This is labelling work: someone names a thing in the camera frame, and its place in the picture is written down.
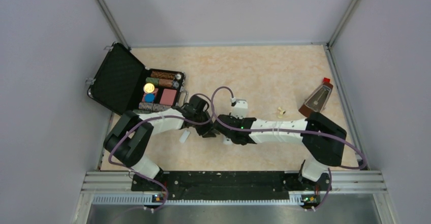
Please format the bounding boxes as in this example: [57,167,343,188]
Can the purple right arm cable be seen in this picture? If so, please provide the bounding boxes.
[210,86,368,213]

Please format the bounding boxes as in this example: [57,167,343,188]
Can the white battery cover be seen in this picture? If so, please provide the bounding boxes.
[179,130,191,143]

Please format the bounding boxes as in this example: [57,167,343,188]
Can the purple poker chip stack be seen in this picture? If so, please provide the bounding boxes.
[138,102,171,113]

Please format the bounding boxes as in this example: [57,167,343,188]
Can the red card deck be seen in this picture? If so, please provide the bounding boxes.
[159,88,177,106]

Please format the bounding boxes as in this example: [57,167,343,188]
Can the blue dealer chip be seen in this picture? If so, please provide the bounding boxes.
[143,93,155,103]

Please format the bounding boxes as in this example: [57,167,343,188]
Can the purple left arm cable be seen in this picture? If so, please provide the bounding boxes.
[107,93,216,213]

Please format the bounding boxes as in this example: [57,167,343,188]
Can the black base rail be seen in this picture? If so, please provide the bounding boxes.
[131,171,330,201]

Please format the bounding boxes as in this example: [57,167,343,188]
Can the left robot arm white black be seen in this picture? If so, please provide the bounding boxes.
[103,95,217,190]

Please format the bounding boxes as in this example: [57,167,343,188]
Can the brown wooden metronome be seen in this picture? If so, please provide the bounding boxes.
[298,78,333,117]

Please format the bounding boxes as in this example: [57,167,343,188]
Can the brown poker chip stack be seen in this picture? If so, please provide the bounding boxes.
[150,70,177,80]

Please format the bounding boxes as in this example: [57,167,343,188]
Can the white remote control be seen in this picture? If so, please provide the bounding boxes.
[223,137,233,145]

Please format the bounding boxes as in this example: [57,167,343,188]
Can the black poker chip case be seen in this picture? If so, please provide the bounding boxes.
[87,42,186,115]

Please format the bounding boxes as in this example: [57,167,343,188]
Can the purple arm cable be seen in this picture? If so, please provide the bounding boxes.
[210,86,368,213]
[107,93,216,213]

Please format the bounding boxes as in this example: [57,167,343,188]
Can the cream chess piece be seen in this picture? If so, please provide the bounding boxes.
[277,107,286,118]

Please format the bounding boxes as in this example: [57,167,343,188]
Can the yellow big blind chip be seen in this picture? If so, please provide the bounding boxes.
[143,83,155,93]

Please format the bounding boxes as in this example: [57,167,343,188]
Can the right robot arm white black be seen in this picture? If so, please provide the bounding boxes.
[213,112,347,189]

